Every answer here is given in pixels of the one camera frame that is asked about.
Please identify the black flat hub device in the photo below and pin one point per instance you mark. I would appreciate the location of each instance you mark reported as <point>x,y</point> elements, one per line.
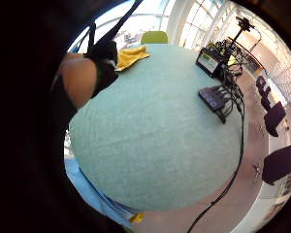
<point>214,97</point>

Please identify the green chair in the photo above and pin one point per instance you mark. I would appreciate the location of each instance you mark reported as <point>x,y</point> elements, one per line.
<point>154,37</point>

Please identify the black box with screen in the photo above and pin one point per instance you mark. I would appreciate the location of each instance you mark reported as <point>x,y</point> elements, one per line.
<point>210,62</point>

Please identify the light blue cloth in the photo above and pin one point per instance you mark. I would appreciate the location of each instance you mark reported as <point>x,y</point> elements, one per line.
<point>93,194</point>

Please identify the small yellow item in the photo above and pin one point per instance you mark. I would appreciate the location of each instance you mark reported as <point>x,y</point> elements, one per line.
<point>137,217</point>

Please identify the large dark chair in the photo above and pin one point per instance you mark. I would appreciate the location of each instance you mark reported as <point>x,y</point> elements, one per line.
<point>278,164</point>

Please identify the yellow cloth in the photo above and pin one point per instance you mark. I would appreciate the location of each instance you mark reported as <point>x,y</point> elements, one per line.
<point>131,56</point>

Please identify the white column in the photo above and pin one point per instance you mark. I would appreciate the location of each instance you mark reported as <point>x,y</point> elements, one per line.
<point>181,21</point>

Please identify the black camera on stand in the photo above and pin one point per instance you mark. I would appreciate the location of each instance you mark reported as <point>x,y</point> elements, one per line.
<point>244,25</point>

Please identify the small dark chair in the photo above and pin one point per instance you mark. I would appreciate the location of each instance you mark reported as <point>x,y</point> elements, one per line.
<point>263,92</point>

